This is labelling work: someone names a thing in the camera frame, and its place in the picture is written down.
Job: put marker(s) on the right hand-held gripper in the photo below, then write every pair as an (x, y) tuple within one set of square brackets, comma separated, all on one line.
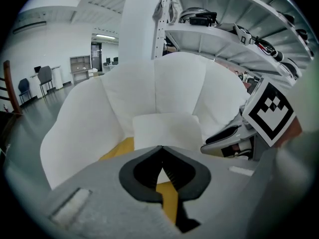
[(270, 108)]

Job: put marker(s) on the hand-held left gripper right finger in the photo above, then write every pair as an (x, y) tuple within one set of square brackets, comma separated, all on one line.
[(219, 180)]

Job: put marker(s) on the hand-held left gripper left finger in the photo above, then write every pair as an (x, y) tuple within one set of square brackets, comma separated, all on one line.
[(99, 198)]

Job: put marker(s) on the person's right forearm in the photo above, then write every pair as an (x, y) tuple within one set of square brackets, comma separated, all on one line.
[(291, 131)]

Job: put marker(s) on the yellow cushion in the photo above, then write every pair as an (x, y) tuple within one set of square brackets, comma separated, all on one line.
[(119, 150)]

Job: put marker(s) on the black and white headset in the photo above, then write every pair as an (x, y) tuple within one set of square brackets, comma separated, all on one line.
[(270, 50)]

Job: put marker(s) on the white metal shelving rack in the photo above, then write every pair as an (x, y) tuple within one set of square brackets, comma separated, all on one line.
[(199, 35)]

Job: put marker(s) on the white table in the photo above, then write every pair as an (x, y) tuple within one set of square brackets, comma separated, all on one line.
[(57, 77)]

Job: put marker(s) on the grey open cabinet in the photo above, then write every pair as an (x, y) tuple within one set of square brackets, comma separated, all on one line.
[(79, 71)]

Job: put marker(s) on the white round headset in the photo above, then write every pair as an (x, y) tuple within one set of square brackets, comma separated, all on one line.
[(189, 11)]

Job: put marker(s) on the light grey chair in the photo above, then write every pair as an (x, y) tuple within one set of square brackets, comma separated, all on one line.
[(45, 75)]

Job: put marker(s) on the dark grey chair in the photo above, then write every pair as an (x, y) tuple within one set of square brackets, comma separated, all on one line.
[(24, 84)]

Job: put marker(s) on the dark door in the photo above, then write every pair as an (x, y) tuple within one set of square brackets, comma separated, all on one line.
[(96, 58)]

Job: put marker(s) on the brown wooden chair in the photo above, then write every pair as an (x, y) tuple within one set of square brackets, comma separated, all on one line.
[(11, 88)]

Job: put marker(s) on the black laptop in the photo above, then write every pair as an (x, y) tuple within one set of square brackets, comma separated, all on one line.
[(37, 69)]

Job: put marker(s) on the ceiling light strip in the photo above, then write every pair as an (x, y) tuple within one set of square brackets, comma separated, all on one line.
[(106, 36)]

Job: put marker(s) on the black camera device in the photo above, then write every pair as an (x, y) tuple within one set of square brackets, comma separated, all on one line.
[(203, 19)]

